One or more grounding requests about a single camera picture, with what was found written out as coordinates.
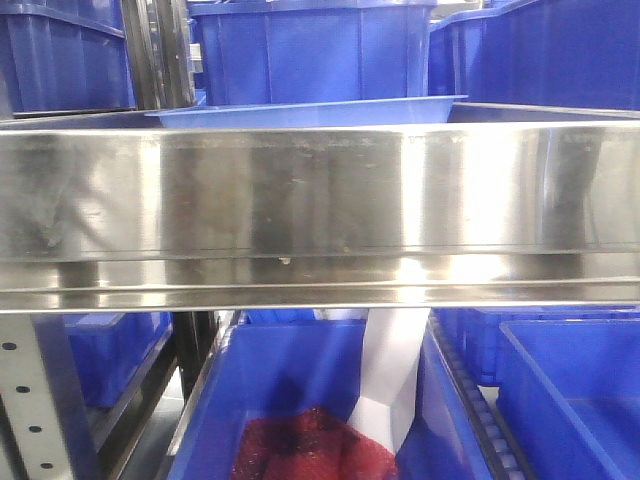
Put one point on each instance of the blue plastic tray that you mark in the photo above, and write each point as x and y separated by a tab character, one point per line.
391	111

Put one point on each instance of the blue bin lower centre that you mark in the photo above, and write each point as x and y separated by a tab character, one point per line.
282	370

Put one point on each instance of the blue bin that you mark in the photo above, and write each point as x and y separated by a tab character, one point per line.
567	380
108	348
282	370

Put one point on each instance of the blue crate upper centre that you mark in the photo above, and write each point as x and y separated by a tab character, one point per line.
275	52

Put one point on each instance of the blue crate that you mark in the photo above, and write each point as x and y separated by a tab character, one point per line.
582	54
65	55
275	52

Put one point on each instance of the red mesh bag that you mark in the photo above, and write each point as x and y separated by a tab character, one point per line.
311	445

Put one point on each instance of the blue bin lower left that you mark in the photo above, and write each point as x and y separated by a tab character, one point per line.
108	348

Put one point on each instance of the blue bin lower right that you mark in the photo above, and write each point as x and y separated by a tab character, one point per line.
567	380

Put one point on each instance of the blue crate upper right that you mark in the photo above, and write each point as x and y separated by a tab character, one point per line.
582	54

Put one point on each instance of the blue crate upper left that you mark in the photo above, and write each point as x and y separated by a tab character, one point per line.
65	55

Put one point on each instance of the stainless steel shelf rail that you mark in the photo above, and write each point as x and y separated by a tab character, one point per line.
408	216

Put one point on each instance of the grey perforated shelf post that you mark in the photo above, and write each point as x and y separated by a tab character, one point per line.
42	399

